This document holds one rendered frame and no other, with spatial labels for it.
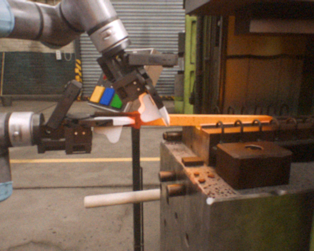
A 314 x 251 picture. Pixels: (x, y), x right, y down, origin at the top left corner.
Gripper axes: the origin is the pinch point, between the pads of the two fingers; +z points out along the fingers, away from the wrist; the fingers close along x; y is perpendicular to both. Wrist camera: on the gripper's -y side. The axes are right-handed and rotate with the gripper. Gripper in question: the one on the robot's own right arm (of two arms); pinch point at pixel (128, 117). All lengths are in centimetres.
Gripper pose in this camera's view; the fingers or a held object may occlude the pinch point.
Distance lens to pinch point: 62.9
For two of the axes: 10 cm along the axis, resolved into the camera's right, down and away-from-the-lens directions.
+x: 2.1, 2.1, -9.6
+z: 9.8, -0.3, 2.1
